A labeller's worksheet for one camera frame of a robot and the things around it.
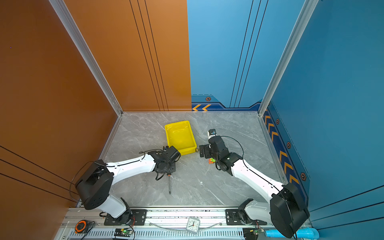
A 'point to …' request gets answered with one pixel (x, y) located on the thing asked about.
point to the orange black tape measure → (81, 226)
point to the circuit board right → (255, 232)
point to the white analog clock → (193, 225)
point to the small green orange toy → (211, 160)
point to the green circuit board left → (123, 232)
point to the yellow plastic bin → (180, 136)
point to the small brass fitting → (196, 149)
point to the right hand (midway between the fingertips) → (206, 145)
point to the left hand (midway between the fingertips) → (172, 167)
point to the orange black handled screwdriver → (169, 174)
